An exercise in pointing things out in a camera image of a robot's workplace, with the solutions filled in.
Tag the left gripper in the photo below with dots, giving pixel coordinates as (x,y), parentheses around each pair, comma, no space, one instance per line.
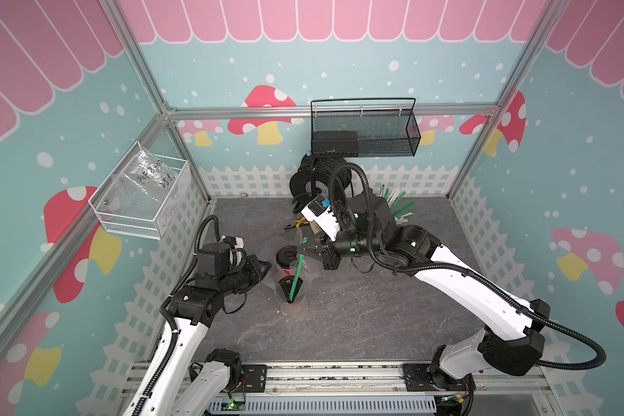
(255,268)

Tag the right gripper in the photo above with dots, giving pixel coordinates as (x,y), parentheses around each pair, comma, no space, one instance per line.
(328,254)

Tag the green straw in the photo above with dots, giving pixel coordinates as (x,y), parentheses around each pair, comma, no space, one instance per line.
(295,280)

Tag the clear plastic carrier bag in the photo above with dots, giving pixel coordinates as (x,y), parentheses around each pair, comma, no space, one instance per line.
(311,268)

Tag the red milk tea cup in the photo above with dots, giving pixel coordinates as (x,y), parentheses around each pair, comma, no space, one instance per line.
(286,259)
(299,309)

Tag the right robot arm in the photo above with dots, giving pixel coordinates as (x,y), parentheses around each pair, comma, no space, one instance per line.
(510,340)

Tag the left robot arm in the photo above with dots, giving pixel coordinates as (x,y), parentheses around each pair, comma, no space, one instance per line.
(161,392)

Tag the bundle of green white straws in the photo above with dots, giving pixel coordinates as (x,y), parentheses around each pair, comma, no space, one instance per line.
(394,198)

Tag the black box in basket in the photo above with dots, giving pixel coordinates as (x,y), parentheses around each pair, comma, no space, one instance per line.
(335,143)

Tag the clear bag in white basket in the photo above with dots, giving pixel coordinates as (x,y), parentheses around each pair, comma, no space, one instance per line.
(146,177)

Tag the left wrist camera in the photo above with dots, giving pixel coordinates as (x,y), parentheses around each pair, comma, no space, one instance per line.
(220,258)

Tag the yellow handled pliers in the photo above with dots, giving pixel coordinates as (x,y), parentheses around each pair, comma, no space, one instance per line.
(299,223)

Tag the black cable reel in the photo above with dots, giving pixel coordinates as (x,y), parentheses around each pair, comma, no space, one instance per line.
(313,178)

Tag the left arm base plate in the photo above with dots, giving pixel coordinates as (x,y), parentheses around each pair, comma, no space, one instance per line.
(253,379)

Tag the white wire basket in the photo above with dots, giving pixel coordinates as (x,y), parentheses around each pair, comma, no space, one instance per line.
(137,218)

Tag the black wire mesh basket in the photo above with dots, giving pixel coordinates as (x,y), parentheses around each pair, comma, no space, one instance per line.
(386,127)

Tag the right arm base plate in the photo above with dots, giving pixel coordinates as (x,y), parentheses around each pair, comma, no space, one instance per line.
(418,378)

